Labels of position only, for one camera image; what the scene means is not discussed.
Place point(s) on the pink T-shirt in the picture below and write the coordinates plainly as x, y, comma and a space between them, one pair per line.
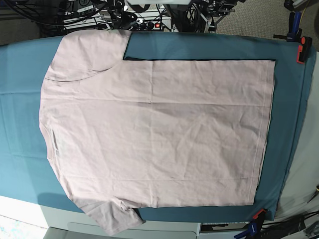
126, 134

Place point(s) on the orange blue clamp bottom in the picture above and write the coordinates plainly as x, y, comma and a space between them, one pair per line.
254, 227

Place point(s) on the teal table cloth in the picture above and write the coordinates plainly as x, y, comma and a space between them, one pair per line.
25, 173

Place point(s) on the white table base panel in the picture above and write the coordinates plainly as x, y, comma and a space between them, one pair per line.
137, 229

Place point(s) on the blue black clamp upper right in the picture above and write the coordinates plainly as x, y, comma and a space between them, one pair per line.
294, 32

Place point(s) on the orange black clamp top right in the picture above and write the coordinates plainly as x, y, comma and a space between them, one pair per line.
304, 49

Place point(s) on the power strip with red switch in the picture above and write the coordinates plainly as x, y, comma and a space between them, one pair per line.
159, 26

